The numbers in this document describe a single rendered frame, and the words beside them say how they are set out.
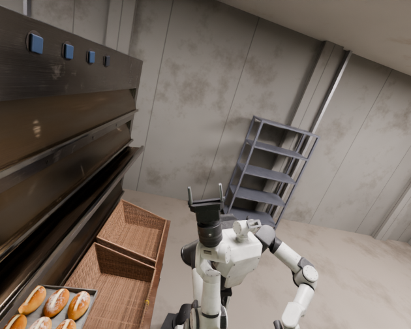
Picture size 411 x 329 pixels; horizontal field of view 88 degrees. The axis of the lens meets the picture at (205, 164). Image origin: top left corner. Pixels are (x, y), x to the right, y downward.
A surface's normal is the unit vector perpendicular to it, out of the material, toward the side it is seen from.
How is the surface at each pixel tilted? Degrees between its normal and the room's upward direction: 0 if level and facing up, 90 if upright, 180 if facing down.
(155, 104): 90
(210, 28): 90
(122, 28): 90
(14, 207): 70
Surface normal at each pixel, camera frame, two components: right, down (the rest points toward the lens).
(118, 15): 0.10, 0.37
